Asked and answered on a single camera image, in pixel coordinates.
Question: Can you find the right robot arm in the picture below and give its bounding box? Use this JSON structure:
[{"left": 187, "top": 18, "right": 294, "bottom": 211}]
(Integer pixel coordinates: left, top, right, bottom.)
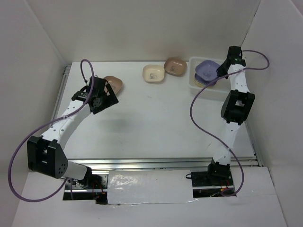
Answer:
[{"left": 206, "top": 46, "right": 255, "bottom": 185}]

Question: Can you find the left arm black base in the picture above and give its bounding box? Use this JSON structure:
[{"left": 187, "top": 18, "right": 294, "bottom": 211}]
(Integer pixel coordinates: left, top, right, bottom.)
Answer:
[{"left": 63, "top": 174, "right": 108, "bottom": 205}]

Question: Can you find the brown panda plate back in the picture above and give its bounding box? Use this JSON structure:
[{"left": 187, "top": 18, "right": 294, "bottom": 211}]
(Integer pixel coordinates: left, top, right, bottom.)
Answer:
[{"left": 164, "top": 57, "right": 187, "bottom": 76}]

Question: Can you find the cream panda plate back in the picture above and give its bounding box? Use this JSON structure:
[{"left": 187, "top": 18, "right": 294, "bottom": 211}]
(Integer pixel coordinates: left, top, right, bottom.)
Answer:
[{"left": 143, "top": 64, "right": 165, "bottom": 83}]

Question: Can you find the brown panda plate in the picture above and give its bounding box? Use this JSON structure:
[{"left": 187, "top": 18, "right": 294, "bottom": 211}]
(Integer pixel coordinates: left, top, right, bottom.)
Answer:
[
  {"left": 104, "top": 76, "right": 123, "bottom": 95},
  {"left": 164, "top": 57, "right": 187, "bottom": 76}
]

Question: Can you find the white taped cover panel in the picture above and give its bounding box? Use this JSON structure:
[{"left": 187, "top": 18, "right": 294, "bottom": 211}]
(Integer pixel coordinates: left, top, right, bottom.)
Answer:
[{"left": 107, "top": 170, "right": 194, "bottom": 205}]

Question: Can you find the purple panda plate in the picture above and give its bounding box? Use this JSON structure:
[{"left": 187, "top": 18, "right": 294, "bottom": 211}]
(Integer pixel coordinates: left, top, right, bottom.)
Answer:
[
  {"left": 194, "top": 74, "right": 218, "bottom": 87},
  {"left": 195, "top": 60, "right": 220, "bottom": 82}
]

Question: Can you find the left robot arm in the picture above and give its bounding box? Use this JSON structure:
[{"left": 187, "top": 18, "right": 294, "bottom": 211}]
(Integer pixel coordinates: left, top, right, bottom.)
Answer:
[{"left": 27, "top": 77, "right": 118, "bottom": 189}]

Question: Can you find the white plastic basket bin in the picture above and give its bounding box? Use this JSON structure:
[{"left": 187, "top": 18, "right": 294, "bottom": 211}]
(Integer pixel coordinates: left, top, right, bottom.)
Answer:
[{"left": 187, "top": 57, "right": 231, "bottom": 101}]

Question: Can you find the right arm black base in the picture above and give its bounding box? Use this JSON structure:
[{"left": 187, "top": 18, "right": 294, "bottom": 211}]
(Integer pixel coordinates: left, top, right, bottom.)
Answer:
[{"left": 186, "top": 162, "right": 235, "bottom": 198}]

